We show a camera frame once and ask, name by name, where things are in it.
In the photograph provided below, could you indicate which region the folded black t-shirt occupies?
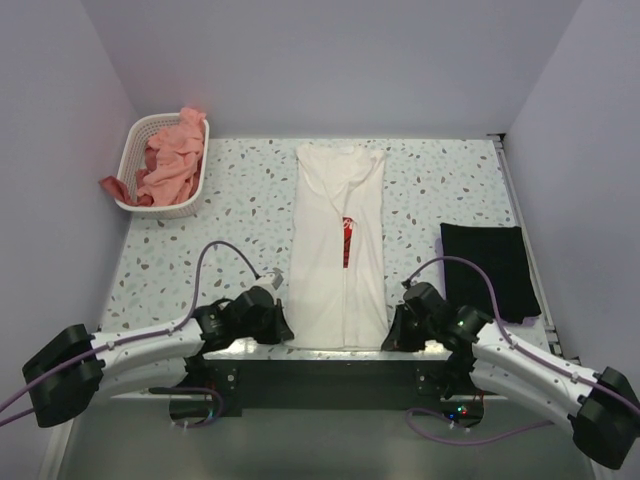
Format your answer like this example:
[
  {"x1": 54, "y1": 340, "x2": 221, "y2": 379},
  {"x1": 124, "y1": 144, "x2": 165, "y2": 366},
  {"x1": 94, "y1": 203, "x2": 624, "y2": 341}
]
[{"x1": 440, "y1": 223, "x2": 541, "y2": 324}]

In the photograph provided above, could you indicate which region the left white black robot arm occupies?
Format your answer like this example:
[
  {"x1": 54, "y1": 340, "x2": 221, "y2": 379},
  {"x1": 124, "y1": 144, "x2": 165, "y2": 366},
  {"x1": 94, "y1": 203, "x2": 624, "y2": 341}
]
[{"x1": 22, "y1": 286, "x2": 294, "y2": 428}]

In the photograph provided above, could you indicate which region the pink crumpled t-shirt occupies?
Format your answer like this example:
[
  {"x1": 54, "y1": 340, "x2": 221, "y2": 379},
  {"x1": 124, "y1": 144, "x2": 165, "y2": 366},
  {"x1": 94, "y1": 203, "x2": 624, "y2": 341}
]
[{"x1": 136, "y1": 107, "x2": 206, "y2": 207}]

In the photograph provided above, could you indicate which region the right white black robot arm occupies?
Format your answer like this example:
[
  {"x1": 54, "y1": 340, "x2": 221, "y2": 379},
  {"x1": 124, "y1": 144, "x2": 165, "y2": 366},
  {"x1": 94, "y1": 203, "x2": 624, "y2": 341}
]
[{"x1": 382, "y1": 282, "x2": 639, "y2": 470}]

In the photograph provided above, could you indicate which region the white plastic laundry basket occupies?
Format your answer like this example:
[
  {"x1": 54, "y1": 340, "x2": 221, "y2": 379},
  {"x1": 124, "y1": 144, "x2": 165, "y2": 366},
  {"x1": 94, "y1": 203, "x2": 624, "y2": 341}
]
[{"x1": 115, "y1": 113, "x2": 209, "y2": 220}]

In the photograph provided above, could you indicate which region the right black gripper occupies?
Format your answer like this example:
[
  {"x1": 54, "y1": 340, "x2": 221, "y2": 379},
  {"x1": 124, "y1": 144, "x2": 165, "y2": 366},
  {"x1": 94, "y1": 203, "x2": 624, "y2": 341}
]
[{"x1": 382, "y1": 304, "x2": 436, "y2": 353}]

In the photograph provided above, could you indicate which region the white t-shirt red print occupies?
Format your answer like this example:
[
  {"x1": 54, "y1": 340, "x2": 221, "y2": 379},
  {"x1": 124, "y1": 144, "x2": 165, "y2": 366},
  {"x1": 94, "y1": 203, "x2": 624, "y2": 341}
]
[{"x1": 285, "y1": 143, "x2": 389, "y2": 350}]

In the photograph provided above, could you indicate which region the folded lavender t-shirt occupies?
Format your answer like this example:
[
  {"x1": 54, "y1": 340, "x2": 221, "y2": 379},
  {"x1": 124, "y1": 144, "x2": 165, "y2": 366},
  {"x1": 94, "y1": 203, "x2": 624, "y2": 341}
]
[{"x1": 434, "y1": 237, "x2": 446, "y2": 295}]

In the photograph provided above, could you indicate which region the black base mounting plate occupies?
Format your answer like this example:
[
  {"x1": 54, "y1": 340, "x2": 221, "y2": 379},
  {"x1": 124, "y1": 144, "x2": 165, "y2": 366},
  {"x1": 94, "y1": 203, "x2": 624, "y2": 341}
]
[{"x1": 148, "y1": 357, "x2": 504, "y2": 426}]

